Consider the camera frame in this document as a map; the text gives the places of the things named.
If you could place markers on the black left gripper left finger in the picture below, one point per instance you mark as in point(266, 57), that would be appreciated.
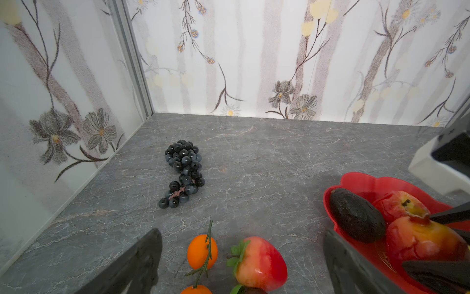
point(134, 272)

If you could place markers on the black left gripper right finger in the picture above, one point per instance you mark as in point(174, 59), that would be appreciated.
point(350, 272)

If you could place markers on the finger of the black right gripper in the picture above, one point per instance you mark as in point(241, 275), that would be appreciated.
point(454, 215)
point(439, 276)

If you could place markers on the red flower-shaped plate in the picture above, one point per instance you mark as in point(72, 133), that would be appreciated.
point(372, 189)

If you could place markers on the dark red wrinkled fruit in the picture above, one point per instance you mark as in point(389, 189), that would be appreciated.
point(408, 240)

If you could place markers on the black avocado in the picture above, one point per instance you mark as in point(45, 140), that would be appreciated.
point(356, 216)

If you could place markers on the red apple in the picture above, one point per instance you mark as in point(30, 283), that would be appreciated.
point(399, 204)

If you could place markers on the red strawberry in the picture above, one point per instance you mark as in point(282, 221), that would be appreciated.
point(256, 264)

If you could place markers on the dark brown avocado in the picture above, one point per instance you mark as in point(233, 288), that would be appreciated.
point(249, 291)

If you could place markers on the orange tangerine lower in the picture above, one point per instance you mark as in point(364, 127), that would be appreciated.
point(200, 289)

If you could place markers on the orange tangerine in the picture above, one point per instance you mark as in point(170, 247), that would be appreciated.
point(198, 252)
point(200, 289)

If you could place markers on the orange tangerine upper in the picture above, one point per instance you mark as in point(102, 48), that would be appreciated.
point(198, 252)

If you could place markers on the black grape bunch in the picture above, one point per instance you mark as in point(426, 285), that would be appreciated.
point(185, 159)

